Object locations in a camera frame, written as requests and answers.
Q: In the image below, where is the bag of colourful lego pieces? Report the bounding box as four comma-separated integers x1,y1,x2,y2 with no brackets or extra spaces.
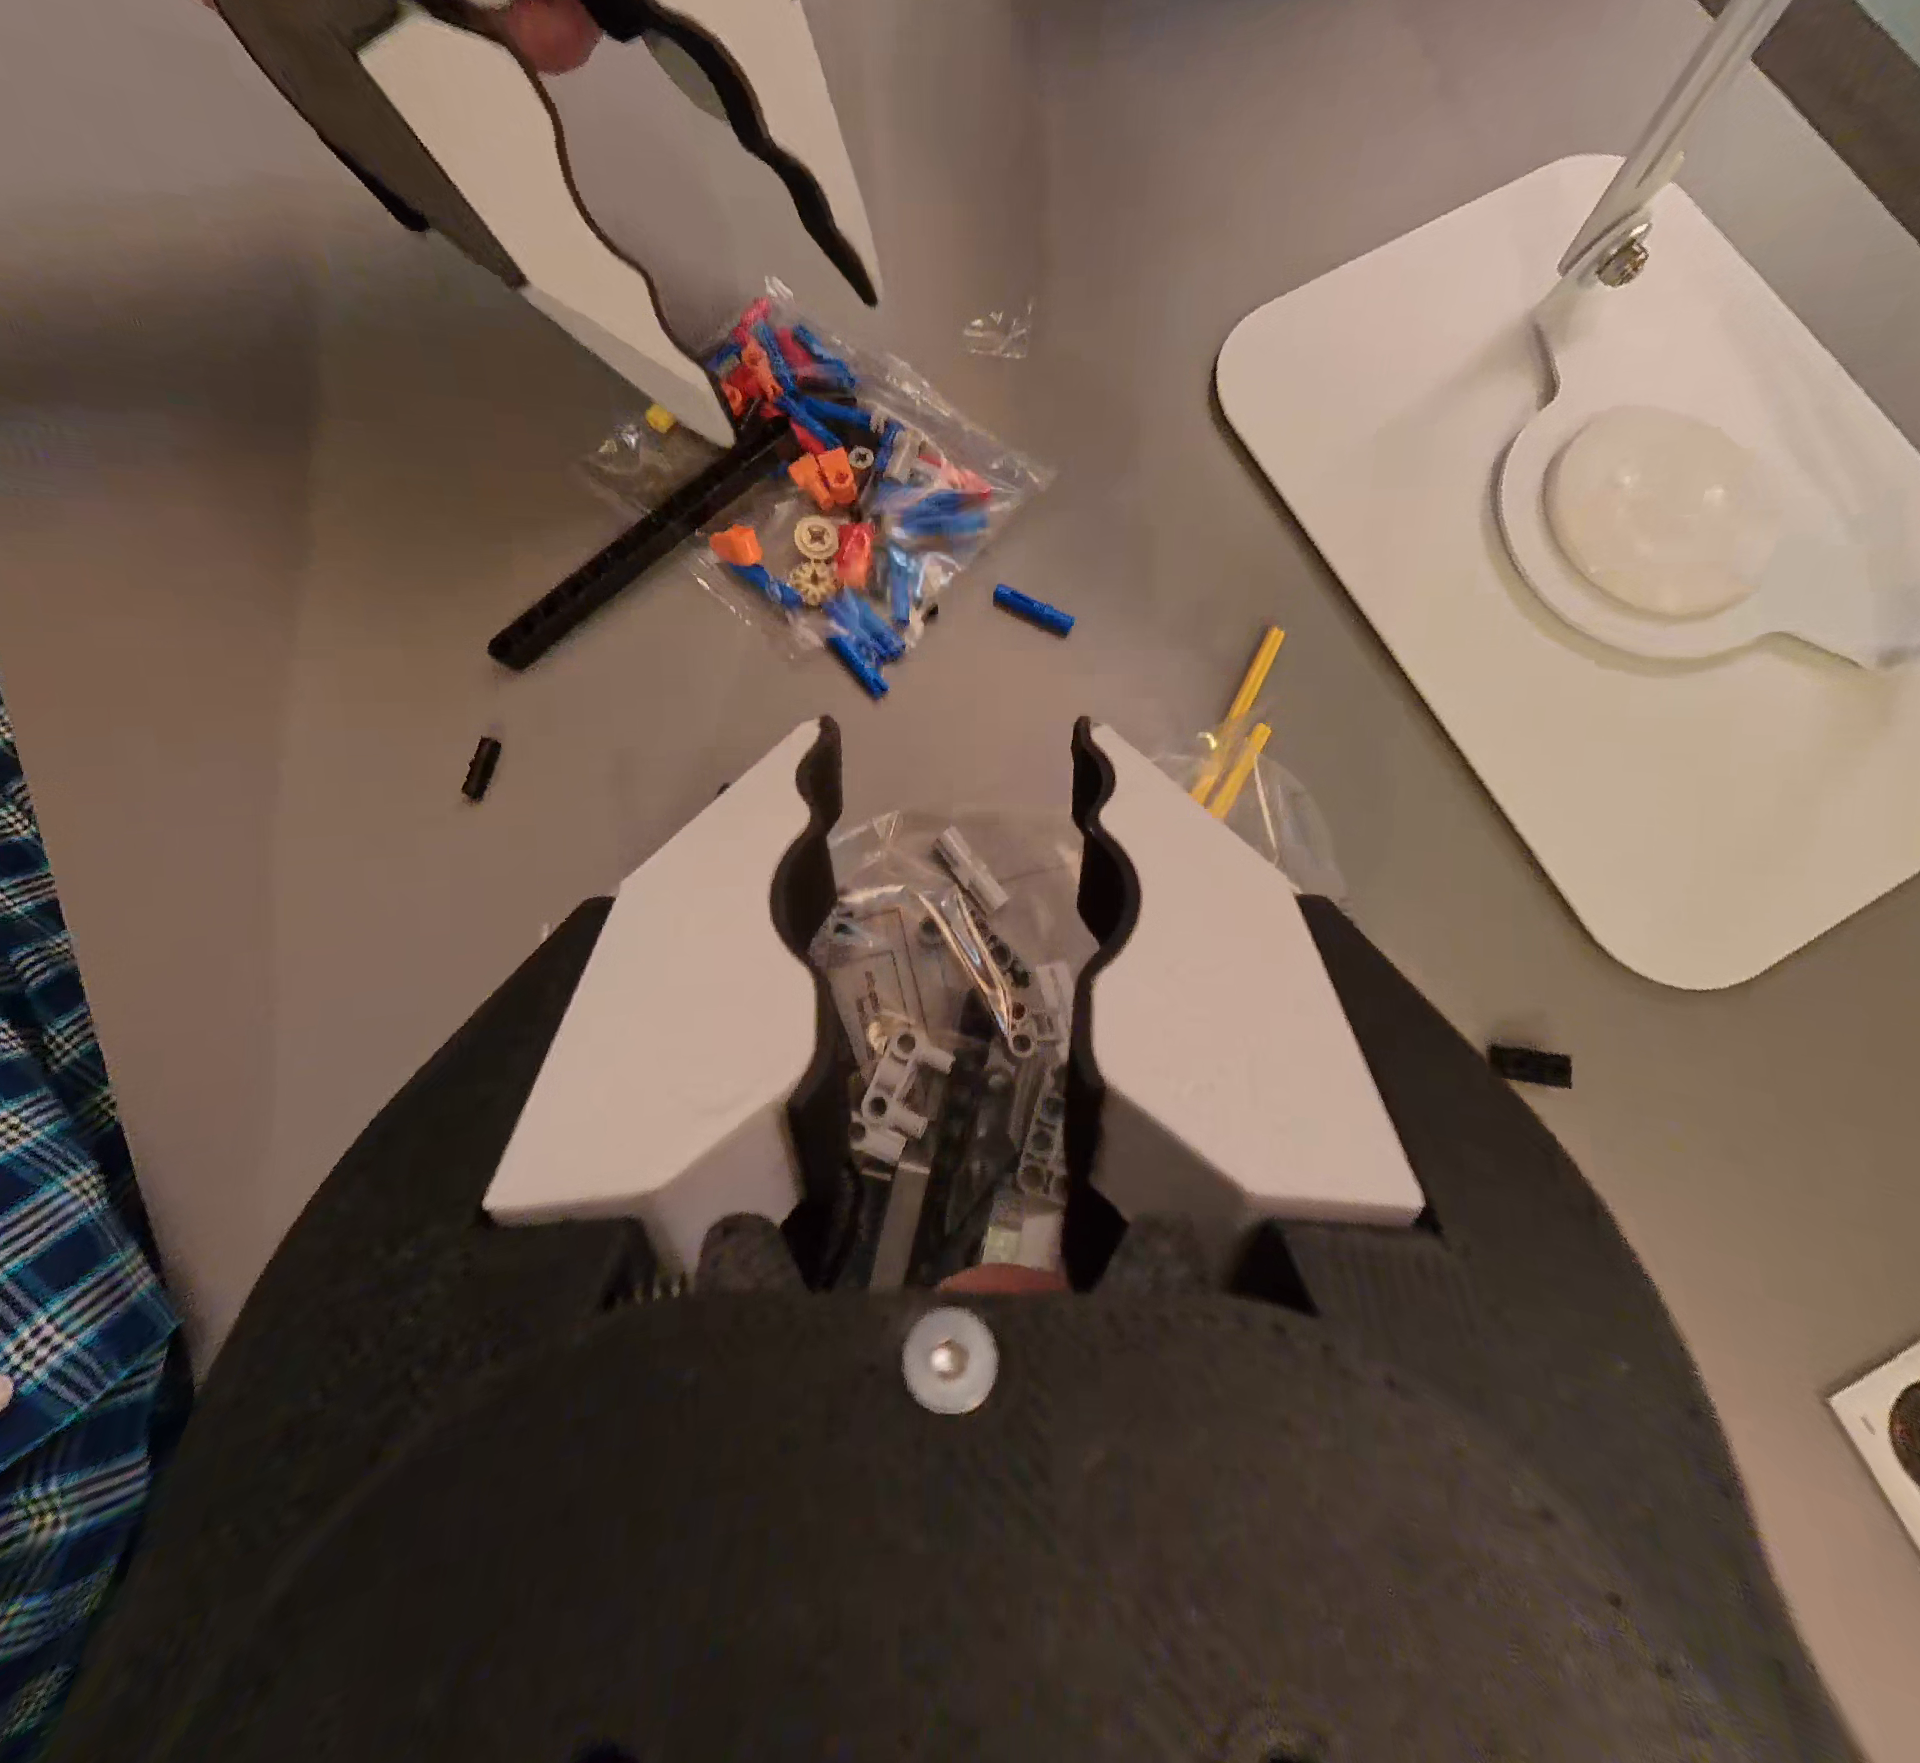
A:
587,276,1058,705

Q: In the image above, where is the bag of grey lego pieces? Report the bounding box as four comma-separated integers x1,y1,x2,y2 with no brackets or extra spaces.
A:
812,734,1349,1290

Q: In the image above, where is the metal stand rod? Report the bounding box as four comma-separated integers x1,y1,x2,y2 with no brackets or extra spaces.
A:
1557,0,1869,289

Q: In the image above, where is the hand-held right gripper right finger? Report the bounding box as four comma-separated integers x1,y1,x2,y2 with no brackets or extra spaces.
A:
1068,717,1429,1231

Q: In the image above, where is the person's left hand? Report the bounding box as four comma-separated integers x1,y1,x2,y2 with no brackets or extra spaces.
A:
498,0,606,78

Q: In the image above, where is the person's plaid shirt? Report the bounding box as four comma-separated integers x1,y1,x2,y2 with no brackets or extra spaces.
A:
0,696,194,1749

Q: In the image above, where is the long black lego beam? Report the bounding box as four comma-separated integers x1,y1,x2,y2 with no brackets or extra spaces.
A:
488,421,796,673

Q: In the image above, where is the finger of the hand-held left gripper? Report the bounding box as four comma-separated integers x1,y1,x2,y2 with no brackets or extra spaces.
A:
510,0,885,308
359,4,742,448

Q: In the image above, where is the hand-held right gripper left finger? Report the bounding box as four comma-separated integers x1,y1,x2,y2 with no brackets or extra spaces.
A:
479,717,845,1277

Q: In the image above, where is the white pad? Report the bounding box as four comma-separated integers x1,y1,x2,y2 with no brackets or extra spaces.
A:
1218,152,1920,991

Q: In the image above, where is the lego sticker sheet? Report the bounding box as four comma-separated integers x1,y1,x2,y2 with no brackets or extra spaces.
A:
1827,1343,1920,1556

